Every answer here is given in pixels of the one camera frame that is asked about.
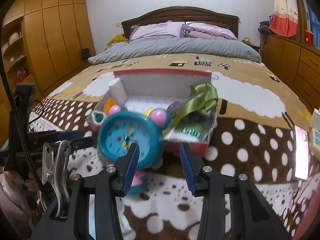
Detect wooden headboard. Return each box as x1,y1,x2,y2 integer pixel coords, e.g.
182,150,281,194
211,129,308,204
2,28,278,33
121,6,240,39

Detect purple frilled pillow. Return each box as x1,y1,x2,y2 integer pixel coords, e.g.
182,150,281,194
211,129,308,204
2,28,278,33
184,23,238,40

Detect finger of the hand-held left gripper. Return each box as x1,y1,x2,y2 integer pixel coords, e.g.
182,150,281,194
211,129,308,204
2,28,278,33
54,130,92,150

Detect red cardboard box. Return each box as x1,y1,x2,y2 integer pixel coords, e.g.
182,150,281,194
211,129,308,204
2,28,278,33
86,68,218,159

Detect lilac pillow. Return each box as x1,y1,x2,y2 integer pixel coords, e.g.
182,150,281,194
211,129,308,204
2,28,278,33
130,22,185,40

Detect metal spring clip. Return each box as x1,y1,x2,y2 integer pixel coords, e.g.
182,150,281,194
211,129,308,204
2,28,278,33
42,140,71,218

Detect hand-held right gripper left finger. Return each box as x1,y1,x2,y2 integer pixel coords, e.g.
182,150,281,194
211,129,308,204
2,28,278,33
30,142,140,240

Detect red cup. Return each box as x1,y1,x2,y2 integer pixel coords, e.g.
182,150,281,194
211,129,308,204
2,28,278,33
304,29,314,46

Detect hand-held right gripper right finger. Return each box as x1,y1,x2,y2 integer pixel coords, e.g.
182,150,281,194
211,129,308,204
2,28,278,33
179,142,293,240

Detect black braided cable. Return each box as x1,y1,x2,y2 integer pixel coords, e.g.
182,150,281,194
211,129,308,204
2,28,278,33
0,52,50,213

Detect orange cloth flower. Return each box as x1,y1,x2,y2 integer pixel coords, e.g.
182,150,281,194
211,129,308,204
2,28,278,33
104,99,117,113

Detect grey purple yarn ball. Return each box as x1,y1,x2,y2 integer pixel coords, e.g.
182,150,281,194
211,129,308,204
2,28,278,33
166,101,190,120

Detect wooden dresser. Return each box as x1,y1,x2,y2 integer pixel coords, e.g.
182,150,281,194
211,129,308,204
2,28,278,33
260,34,320,110

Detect teal alarm clock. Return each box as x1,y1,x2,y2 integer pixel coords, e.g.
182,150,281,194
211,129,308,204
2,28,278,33
96,105,173,195

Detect grey duvet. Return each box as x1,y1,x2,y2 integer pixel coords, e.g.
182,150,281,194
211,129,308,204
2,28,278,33
88,36,262,64

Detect white and blue toy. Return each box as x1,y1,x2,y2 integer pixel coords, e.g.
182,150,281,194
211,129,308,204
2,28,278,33
310,109,320,158

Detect wooden nightstand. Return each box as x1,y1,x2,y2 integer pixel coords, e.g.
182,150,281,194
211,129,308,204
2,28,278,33
241,42,261,54

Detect dark clothes pile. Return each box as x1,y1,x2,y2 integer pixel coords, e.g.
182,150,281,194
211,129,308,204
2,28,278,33
258,20,270,34

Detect person's left forearm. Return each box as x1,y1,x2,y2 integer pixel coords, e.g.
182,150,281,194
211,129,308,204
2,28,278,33
0,172,28,233

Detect brown printed blanket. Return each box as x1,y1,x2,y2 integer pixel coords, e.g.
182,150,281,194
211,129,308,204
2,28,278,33
25,52,320,240

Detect cream red curtain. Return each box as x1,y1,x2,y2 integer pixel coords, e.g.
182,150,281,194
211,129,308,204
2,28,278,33
269,0,299,38

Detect pink phone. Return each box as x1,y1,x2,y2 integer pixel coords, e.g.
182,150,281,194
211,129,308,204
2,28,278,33
292,124,309,180

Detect wooden wardrobe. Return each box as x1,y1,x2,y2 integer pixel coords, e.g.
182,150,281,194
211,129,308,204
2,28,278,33
0,0,97,120

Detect green ribbon bow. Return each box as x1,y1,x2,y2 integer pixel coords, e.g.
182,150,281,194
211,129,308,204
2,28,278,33
171,82,218,132

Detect person's left hand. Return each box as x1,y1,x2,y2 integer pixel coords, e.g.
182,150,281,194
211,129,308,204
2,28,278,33
21,171,44,198

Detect yellow knit cloth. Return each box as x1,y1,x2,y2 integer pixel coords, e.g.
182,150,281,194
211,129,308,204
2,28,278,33
107,34,129,48

